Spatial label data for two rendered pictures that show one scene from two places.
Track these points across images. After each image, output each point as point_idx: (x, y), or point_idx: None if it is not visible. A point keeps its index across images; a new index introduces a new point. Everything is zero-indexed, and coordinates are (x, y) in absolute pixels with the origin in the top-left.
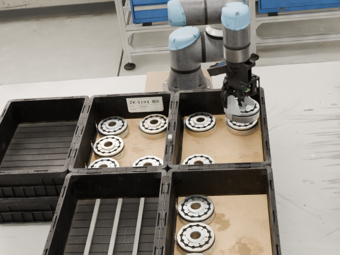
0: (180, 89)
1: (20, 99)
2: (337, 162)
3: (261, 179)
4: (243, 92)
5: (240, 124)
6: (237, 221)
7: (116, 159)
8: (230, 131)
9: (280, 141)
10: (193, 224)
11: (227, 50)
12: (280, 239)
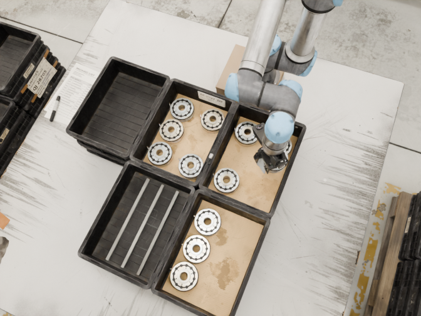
0: None
1: (119, 59)
2: (339, 194)
3: (262, 221)
4: (268, 170)
5: None
6: (232, 241)
7: (174, 143)
8: None
9: (308, 154)
10: (199, 237)
11: (264, 144)
12: (264, 247)
